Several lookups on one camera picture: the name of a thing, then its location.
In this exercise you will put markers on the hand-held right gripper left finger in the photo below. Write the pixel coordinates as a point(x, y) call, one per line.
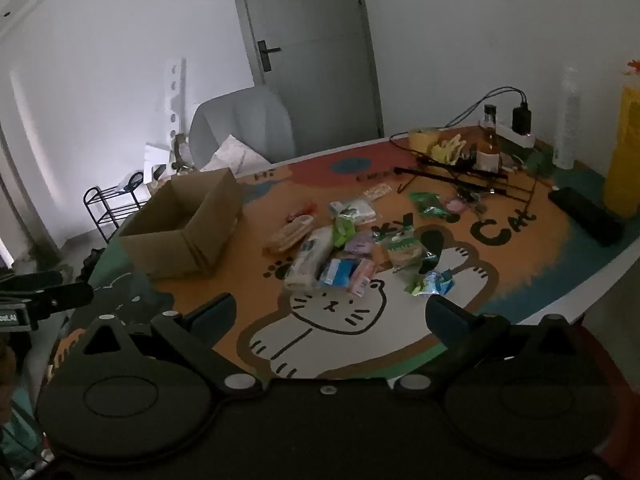
point(216, 314)

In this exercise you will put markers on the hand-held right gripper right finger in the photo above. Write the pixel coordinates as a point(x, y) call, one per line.
point(442, 316)

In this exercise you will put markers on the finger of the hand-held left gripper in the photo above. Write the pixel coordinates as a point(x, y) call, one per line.
point(35, 280)
point(65, 296)

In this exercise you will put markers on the green white bun packet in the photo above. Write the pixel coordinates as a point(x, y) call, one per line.
point(407, 254)

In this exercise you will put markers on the brown cardboard box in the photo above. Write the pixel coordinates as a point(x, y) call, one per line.
point(200, 230)

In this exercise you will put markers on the cartoon cat table mat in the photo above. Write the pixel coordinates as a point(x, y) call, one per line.
point(225, 290)

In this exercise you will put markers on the green blue snack packet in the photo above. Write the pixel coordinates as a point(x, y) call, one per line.
point(430, 284)

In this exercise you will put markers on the pink snack packet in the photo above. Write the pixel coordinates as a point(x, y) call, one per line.
point(362, 276)

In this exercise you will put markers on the purple snack packet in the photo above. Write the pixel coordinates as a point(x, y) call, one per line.
point(367, 244)

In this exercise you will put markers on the beige striped snack packet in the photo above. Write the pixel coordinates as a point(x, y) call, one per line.
point(289, 234)

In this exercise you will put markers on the tall white snack packet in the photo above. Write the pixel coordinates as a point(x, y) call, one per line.
point(310, 257)

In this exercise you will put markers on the small pink packet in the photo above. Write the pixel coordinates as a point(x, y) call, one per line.
point(456, 207)

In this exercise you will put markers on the blue white snack packet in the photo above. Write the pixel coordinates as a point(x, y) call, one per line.
point(336, 272)

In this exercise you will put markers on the bright green snack packet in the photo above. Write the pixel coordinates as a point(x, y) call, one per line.
point(343, 231)

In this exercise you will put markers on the white clear snack packet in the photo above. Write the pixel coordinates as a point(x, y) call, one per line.
point(362, 211)

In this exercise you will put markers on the pale yellow snack packet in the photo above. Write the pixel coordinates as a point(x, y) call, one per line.
point(377, 191)

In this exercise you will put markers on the speckled white paper sheet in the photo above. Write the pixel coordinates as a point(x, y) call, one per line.
point(232, 155)

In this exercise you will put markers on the brown curved stand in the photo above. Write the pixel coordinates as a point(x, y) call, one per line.
point(181, 152)

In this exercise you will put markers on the yellow rubber gloves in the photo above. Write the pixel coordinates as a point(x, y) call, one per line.
point(447, 150)

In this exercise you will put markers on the brown glass bottle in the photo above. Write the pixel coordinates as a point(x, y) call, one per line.
point(488, 152)

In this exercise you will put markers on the black long case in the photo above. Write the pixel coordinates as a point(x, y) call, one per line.
point(587, 215)

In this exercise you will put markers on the yellow tape roll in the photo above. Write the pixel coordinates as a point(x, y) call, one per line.
point(424, 140)

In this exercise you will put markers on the green leafy sprig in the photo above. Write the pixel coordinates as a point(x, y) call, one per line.
point(540, 162)

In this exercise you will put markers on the white power strip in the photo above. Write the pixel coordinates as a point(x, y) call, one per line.
point(505, 136)

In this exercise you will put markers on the grey armchair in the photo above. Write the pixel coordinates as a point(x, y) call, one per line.
point(250, 120)

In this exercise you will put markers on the black charger adapter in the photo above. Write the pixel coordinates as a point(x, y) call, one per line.
point(522, 119)

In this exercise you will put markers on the white perforated board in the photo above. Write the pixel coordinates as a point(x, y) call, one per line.
point(175, 95)

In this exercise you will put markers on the clear plastic bottle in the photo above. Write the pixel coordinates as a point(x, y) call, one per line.
point(567, 125)

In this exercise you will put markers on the yellow plastic container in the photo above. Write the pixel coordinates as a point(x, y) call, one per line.
point(622, 160)

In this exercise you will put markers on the grey door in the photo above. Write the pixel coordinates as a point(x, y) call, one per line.
point(310, 35)

